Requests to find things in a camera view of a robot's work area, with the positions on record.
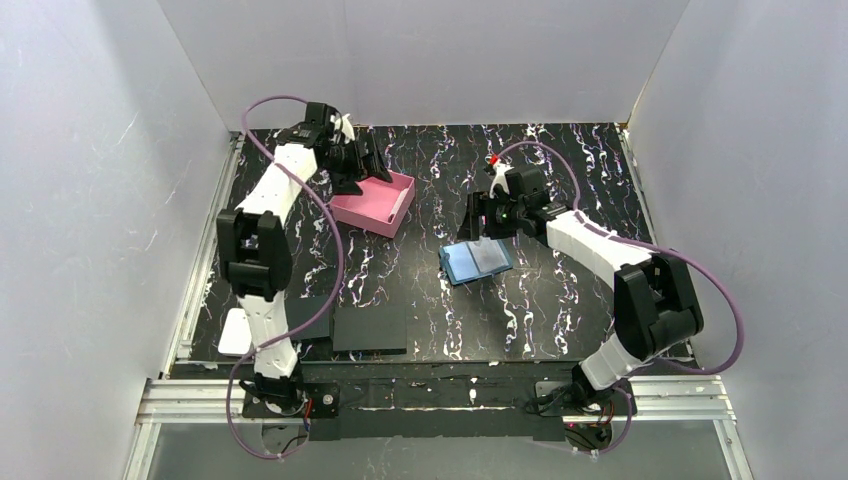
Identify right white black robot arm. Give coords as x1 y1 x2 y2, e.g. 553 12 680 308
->
457 162 704 407

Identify pink plastic tray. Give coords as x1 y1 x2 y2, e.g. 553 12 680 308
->
329 171 415 238

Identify large black flat plate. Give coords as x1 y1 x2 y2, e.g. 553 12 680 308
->
332 305 408 354

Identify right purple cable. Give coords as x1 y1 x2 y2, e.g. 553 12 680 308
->
493 140 745 456

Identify aluminium front rail frame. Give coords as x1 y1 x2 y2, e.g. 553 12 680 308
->
124 375 752 479

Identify white rectangular device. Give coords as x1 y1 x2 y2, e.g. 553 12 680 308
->
217 308 252 357

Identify small black flat plate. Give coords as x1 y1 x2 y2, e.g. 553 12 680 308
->
284 294 336 343

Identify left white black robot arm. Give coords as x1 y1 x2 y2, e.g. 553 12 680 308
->
216 102 392 408

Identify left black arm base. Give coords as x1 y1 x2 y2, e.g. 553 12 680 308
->
241 383 340 419

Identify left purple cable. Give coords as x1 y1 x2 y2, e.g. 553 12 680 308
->
225 95 346 460

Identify blue leather card holder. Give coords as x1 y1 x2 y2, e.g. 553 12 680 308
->
438 237 513 286

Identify purple cable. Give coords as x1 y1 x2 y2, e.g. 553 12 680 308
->
225 95 346 460
493 140 745 456

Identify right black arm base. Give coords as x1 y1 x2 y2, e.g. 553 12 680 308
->
524 381 637 422

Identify aluminium left side rail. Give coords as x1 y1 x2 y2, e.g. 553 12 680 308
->
157 132 244 380

